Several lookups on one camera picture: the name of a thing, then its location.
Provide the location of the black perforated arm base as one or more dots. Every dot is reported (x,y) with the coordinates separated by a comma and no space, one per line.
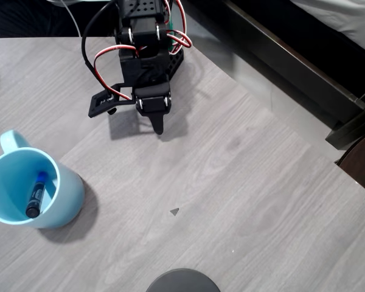
(176,64)

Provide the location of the white bed sheet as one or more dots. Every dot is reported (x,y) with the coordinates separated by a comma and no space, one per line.
(353,18)

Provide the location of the dark wooden bed frame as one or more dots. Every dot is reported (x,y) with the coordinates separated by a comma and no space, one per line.
(292,54)

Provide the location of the blue capped grey marker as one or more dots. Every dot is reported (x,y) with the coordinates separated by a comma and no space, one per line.
(36,197)

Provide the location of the green circuit board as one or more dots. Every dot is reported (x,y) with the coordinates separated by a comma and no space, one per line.
(172,27)

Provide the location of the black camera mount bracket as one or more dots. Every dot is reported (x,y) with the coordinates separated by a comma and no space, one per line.
(97,106)

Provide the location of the light blue mug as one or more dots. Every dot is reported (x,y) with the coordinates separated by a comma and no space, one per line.
(67,197)

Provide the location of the dark grey round disc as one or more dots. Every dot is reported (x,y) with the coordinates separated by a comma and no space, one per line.
(182,281)

